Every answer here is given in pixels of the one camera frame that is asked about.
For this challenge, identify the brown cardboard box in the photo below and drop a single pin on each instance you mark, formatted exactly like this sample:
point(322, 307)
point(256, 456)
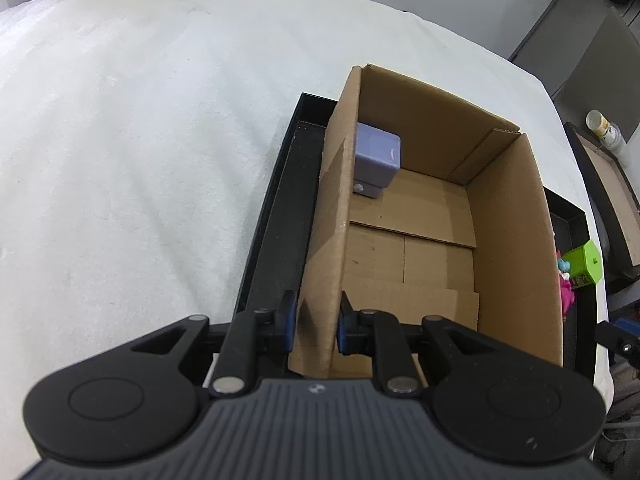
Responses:
point(425, 240)

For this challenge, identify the purple plastic box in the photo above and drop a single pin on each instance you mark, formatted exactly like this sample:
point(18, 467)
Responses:
point(377, 157)

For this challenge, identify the black tray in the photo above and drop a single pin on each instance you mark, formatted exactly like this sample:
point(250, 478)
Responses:
point(280, 220)

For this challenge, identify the small teal toy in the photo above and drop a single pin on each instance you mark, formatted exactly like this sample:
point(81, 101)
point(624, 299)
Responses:
point(564, 264)

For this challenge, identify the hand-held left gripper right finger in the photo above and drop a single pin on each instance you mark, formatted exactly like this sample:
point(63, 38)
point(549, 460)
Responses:
point(342, 327)

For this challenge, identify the green plastic box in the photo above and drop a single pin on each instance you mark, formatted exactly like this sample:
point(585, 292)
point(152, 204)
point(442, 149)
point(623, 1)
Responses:
point(582, 262)

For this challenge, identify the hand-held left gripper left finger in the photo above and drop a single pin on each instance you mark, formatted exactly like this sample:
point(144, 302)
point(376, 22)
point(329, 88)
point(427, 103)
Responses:
point(288, 321)

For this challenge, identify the plastic bottle with yellow label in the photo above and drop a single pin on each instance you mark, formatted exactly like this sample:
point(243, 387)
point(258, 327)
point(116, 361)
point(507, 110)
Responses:
point(605, 130)

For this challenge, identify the pink toy figure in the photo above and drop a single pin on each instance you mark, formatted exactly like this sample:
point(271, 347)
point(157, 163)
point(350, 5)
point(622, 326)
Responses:
point(566, 296)

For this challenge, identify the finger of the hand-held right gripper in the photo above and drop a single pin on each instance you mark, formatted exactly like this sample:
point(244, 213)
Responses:
point(620, 341)

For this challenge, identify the black box with cardboard lining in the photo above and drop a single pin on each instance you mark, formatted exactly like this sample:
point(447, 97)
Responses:
point(607, 195)

